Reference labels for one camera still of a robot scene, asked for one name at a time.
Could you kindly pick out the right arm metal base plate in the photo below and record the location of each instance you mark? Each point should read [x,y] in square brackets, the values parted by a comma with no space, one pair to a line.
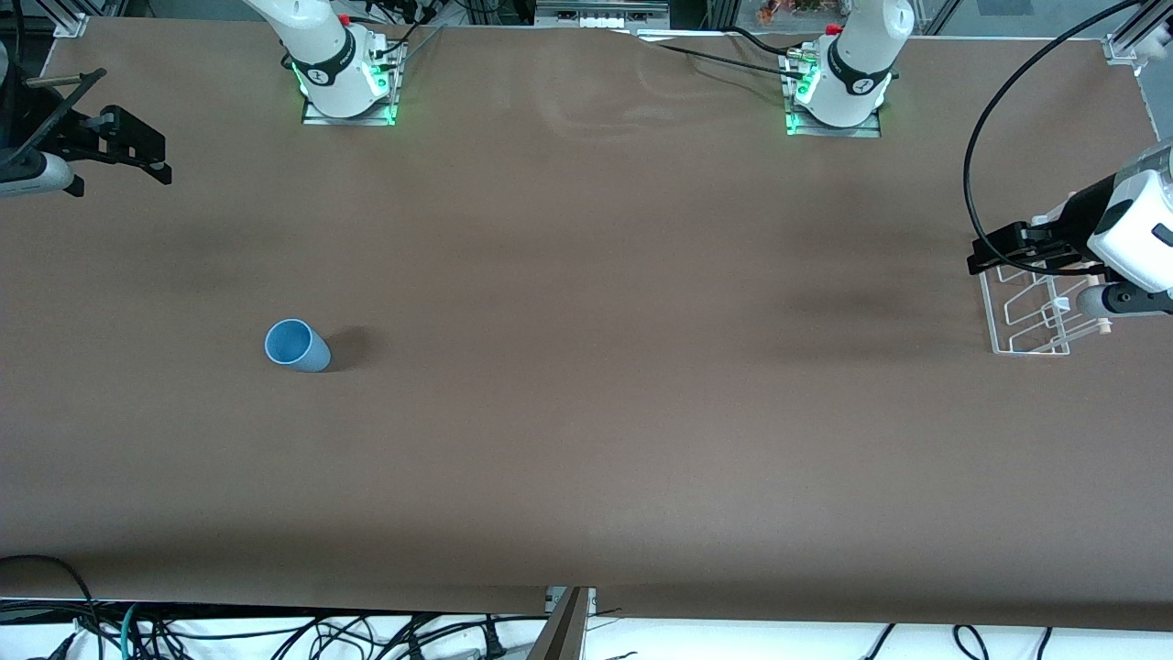
[348,120]

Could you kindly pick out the grey metal bracket post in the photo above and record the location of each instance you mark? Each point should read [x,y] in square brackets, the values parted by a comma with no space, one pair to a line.
[568,632]

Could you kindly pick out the aluminium frame beam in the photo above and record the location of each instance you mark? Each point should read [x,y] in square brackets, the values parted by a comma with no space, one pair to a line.
[1123,46]
[69,23]

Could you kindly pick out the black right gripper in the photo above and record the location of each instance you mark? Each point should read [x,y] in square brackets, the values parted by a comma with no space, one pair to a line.
[29,117]

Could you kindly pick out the aluminium frame post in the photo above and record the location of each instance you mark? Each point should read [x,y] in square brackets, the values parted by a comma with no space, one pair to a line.
[721,11]

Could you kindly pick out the grey electronics box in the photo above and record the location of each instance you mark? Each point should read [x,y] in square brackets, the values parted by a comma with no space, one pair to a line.
[596,9]

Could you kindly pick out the blue plastic cup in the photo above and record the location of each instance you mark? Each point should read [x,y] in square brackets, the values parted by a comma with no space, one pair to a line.
[298,348]

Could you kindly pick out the orange background clutter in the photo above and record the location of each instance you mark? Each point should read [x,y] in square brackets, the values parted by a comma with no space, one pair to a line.
[788,9]

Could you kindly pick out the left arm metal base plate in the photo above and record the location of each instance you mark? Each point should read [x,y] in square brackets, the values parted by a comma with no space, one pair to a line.
[834,132]

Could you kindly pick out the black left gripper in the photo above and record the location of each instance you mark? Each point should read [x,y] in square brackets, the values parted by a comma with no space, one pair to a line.
[1079,217]

